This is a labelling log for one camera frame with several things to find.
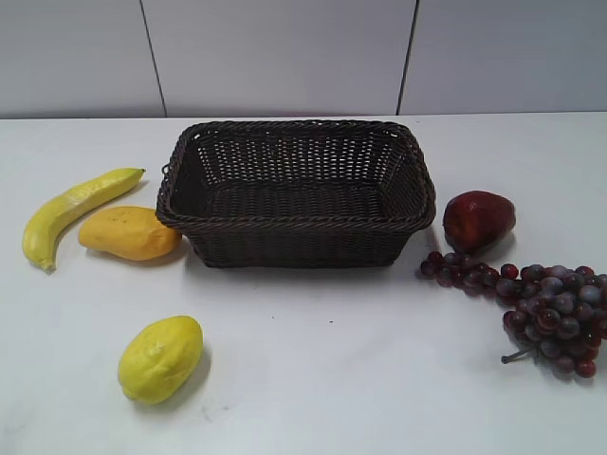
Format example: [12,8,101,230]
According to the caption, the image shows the dark red apple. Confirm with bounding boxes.
[442,191,516,255]

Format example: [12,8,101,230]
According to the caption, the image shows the dark woven plastic basket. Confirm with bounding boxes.
[156,119,436,268]

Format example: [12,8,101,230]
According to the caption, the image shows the orange yellow mango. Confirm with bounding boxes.
[79,206,182,262]

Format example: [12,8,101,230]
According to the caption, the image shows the yellow lemon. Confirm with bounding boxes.
[118,316,204,405]

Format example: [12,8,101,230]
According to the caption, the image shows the purple red grape bunch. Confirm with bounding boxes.
[418,251,606,379]

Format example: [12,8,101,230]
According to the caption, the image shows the yellow banana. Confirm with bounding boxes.
[22,168,145,273]

